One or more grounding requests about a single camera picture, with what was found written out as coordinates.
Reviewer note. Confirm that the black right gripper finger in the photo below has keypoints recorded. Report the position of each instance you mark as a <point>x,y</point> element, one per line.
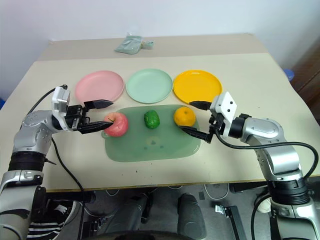
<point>202,104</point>
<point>198,134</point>

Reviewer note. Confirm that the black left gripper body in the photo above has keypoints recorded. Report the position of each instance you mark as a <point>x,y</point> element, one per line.
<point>76,116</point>

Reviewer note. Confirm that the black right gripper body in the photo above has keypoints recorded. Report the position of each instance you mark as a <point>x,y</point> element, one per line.
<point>216,123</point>

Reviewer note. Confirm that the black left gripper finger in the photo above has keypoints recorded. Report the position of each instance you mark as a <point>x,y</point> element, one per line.
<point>93,126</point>
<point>98,103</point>

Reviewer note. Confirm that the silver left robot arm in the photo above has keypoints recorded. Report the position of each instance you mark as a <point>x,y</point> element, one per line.
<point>32,135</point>

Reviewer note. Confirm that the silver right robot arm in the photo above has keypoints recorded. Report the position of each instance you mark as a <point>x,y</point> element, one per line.
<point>272,142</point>

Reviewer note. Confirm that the pink plate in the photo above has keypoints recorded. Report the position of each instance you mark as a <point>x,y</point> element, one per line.
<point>98,85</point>

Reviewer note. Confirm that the yellow plate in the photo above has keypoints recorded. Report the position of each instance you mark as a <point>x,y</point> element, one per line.
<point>197,85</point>

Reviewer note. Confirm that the orange fruit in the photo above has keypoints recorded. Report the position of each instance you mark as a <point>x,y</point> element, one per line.
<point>184,116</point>

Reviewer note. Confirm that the green pepper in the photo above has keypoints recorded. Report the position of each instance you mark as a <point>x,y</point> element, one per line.
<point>151,119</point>

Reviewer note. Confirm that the light green plate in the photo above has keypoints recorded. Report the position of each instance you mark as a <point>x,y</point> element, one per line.
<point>149,85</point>

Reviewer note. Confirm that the pink red apple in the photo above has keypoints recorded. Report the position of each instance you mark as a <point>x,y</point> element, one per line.
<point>117,125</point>

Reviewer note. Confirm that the translucent green tray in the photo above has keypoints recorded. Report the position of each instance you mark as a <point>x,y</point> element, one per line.
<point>155,147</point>

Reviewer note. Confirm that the clear bag with green items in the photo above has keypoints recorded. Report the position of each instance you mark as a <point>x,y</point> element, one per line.
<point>128,44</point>

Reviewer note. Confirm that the small pale green object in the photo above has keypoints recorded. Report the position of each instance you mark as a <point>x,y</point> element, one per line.
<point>149,45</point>

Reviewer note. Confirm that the dark grey rounded shape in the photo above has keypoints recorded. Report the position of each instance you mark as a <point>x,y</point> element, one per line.
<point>130,212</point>
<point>191,215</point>

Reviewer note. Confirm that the blue round object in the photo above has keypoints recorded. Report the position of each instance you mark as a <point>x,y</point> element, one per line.
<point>290,74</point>

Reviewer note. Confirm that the black and white sneaker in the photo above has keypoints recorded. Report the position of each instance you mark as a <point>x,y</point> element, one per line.
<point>63,211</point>

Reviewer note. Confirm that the black metal leg with caster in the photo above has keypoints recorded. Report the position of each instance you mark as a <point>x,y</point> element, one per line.
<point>233,220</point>

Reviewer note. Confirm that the white shoe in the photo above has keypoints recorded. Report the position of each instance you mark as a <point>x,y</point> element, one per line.
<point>265,206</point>

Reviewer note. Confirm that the brown wooden cabinet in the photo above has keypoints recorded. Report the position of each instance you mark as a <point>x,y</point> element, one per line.
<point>308,75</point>

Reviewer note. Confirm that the black white striped cloth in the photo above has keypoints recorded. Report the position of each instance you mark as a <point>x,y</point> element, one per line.
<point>46,230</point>

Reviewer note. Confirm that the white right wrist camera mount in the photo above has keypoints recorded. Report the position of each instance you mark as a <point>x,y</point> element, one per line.
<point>226,106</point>

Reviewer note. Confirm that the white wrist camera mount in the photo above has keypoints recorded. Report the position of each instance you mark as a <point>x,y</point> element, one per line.
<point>60,97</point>
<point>226,106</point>

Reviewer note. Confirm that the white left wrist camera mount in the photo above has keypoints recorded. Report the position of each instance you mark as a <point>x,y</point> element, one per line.
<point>60,97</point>

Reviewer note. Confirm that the black table frame bar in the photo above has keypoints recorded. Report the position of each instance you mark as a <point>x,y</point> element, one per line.
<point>72,196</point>

